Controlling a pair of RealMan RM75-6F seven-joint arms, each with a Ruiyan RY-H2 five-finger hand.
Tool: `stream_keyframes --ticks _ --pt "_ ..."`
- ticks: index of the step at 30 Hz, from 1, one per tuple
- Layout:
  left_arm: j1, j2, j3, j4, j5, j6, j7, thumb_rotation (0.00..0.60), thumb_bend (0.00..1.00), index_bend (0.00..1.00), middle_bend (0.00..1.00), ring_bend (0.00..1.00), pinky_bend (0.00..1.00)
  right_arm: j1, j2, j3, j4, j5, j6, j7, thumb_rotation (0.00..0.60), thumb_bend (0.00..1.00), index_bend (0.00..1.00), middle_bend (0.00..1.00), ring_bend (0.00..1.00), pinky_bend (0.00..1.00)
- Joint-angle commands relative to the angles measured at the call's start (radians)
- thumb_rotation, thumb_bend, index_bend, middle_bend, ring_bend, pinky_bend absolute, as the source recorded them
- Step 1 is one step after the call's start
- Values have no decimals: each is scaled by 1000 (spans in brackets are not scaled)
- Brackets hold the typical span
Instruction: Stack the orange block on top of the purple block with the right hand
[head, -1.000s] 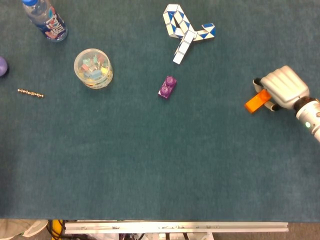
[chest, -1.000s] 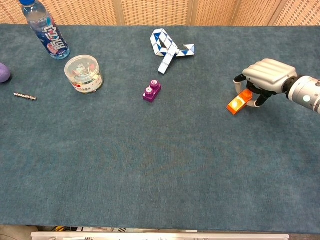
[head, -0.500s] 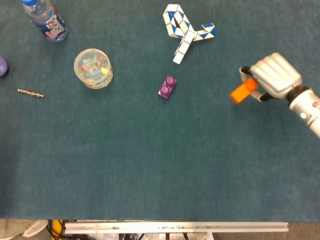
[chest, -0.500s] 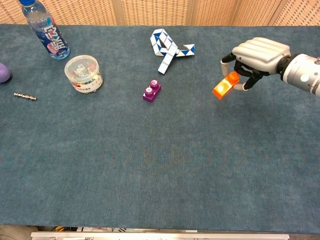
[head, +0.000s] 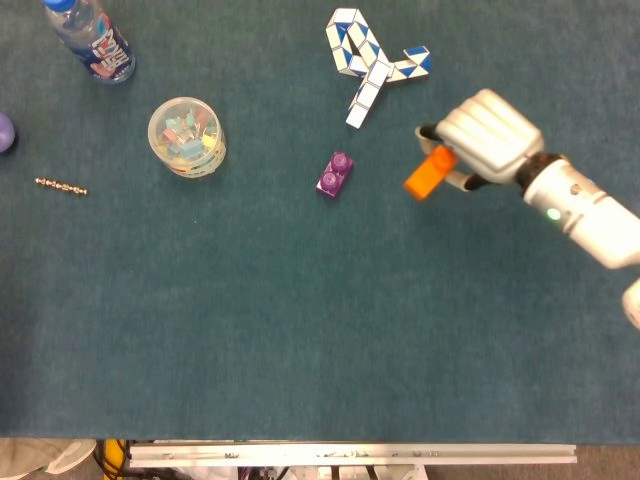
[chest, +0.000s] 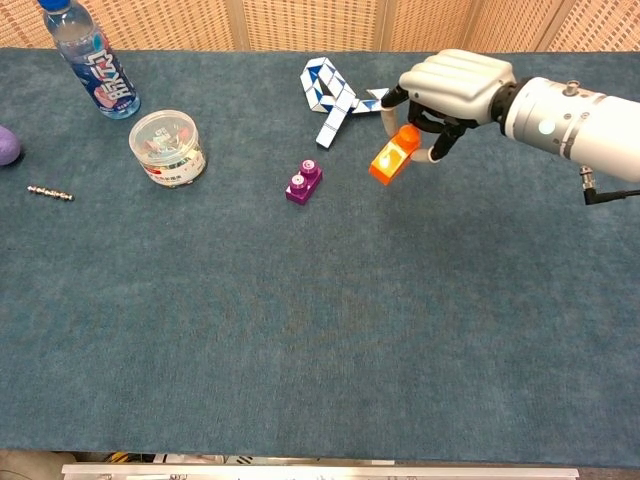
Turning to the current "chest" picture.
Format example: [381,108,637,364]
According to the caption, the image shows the blue white snake puzzle toy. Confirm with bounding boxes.
[299,56,391,149]

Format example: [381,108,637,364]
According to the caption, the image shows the metal bead chain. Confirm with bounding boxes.
[26,185,75,202]

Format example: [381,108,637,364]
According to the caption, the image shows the teal felt table cloth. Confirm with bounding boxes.
[0,47,640,469]

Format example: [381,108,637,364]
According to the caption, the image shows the black arm cable connector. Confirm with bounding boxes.
[578,166,640,206]

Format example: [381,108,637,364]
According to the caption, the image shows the woven rattan folding screen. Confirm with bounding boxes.
[0,0,640,53]

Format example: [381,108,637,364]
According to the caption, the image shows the aluminium profile rail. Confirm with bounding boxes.
[60,462,581,480]

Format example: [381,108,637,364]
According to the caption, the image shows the clear water bottle blue label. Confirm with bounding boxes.
[37,0,142,120]

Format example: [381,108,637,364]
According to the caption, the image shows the purple building block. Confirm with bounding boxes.
[284,158,324,207]

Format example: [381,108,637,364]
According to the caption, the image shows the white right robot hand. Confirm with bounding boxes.
[380,48,516,165]

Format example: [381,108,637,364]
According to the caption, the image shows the clear plastic tub of clips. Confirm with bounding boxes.
[128,109,208,189]

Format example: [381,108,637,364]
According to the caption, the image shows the purple ball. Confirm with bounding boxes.
[0,124,22,167]

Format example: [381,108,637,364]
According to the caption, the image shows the orange building block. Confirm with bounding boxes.
[368,124,424,187]

